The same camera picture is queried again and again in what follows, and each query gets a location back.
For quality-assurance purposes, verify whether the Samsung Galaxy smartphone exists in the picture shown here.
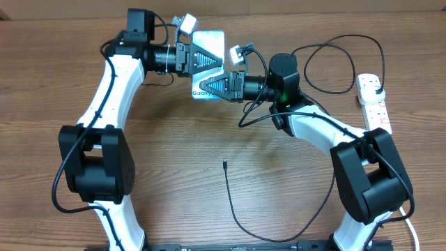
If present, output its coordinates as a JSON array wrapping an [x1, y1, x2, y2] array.
[[191, 30, 225, 100]]

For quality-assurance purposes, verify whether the white power strip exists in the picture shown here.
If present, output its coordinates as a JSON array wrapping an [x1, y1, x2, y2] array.
[[356, 73, 392, 134]]

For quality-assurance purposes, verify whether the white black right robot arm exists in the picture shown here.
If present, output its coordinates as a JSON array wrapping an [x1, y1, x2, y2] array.
[[199, 53, 415, 250]]

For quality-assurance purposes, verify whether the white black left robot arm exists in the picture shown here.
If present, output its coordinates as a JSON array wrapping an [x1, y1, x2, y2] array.
[[56, 8, 225, 250]]

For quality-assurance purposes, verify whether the white charger plug adapter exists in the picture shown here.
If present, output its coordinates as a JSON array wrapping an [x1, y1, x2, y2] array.
[[357, 85, 386, 105]]

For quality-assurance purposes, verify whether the black USB charging cable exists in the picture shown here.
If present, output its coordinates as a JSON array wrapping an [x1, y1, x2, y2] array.
[[222, 34, 385, 243]]

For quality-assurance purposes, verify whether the white power strip cord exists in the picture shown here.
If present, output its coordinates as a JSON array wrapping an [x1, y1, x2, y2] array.
[[399, 206, 421, 251]]

